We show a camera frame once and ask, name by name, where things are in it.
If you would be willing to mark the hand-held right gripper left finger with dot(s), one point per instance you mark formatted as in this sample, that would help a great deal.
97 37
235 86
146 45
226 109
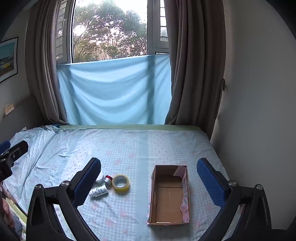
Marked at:
89 179

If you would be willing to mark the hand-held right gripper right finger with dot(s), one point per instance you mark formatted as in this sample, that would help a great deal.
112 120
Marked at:
210 183

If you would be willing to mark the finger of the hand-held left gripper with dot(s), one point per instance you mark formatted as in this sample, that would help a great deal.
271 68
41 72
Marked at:
17 149
4 145

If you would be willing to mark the white round lidded jar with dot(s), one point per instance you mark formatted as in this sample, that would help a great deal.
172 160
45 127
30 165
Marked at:
100 178

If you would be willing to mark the white printed bottle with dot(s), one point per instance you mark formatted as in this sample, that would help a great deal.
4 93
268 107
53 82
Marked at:
99 190

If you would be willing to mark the small red-topped grey canister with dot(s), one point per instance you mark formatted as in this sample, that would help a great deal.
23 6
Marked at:
108 179

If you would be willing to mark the clear packing tape roll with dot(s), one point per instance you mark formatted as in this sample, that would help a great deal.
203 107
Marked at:
120 190

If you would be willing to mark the brown cardboard box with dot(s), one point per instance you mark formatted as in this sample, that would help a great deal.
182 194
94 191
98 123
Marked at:
168 199

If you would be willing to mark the person's left hand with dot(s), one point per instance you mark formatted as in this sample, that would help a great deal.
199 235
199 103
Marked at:
5 209

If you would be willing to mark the beige headboard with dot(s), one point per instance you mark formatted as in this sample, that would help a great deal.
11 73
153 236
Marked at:
23 118

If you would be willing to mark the small beige box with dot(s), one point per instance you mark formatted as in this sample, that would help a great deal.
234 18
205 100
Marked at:
8 109

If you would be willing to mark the grey brown curtain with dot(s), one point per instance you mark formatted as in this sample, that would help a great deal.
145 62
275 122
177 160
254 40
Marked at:
44 69
196 69

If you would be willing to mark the light blue hanging cloth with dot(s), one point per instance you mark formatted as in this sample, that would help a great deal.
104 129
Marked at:
111 92

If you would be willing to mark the curtain tieback hook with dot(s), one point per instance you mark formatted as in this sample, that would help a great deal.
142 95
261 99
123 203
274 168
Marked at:
223 84

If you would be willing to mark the tree outside window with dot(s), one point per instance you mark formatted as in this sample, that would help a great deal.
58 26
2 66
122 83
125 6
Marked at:
108 32

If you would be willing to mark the framed wall picture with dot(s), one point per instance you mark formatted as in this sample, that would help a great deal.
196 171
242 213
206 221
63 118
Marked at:
8 59

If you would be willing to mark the white window frame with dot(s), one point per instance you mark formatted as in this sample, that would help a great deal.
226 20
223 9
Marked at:
153 27

